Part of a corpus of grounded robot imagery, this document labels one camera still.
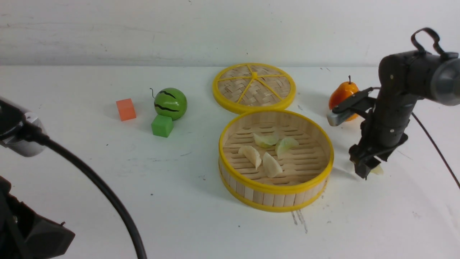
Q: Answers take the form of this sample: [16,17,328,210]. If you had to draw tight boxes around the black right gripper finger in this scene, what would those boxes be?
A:
[352,158,370,179]

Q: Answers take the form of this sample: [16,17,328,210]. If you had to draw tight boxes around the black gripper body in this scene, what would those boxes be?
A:
[349,133,409,162]

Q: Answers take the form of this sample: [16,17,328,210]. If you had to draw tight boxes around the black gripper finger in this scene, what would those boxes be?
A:
[368,157,382,176]

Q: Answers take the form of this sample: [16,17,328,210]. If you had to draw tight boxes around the greenish dumpling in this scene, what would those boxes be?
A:
[275,137,299,159]

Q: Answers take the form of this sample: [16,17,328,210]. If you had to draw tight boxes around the beige dumpling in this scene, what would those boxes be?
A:
[262,152,283,178]
[238,145,262,169]

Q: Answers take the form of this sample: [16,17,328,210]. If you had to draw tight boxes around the pale green dumpling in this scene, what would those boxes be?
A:
[253,132,280,149]
[370,164,384,175]

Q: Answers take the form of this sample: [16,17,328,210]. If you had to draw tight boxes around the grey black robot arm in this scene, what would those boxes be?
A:
[1,50,459,259]

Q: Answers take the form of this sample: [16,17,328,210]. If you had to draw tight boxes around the bamboo steamer tray yellow rim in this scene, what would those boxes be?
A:
[218,109,335,213]

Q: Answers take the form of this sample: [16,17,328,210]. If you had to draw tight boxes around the woven bamboo steamer lid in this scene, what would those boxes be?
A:
[212,63,297,114]

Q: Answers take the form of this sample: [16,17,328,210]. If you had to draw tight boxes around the orange toy pear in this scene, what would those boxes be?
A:
[328,75,359,110]

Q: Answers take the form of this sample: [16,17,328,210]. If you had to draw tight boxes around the green toy watermelon ball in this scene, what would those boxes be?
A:
[151,87,188,121]

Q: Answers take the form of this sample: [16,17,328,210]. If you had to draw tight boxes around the green foam cube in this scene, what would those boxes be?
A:
[151,115,174,138]

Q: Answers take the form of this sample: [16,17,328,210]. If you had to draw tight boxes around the orange foam cube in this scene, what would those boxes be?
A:
[116,98,137,121]

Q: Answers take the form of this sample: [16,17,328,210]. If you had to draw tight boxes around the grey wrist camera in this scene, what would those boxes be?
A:
[326,108,356,127]

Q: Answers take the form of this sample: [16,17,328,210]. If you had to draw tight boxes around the black cable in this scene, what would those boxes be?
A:
[22,27,460,259]

